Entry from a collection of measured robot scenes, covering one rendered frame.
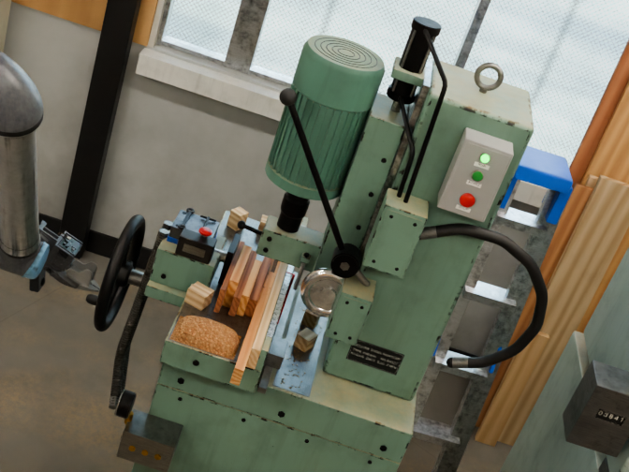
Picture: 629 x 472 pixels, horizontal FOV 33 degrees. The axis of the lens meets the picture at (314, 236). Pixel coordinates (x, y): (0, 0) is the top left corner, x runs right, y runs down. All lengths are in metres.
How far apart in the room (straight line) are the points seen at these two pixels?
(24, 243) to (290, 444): 0.74
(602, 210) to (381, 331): 1.27
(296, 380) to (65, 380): 1.23
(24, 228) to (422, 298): 0.87
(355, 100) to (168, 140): 1.69
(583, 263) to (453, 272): 1.29
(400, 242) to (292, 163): 0.28
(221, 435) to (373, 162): 0.72
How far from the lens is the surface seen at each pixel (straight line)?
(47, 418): 3.30
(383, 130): 2.16
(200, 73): 3.57
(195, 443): 2.47
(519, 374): 3.63
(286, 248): 2.35
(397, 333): 2.34
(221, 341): 2.20
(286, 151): 2.21
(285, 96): 2.06
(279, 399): 2.35
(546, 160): 3.00
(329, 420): 2.36
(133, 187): 3.87
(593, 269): 3.51
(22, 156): 2.14
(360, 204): 2.23
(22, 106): 2.03
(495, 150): 2.06
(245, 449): 2.45
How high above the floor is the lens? 2.23
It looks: 29 degrees down
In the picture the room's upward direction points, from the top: 19 degrees clockwise
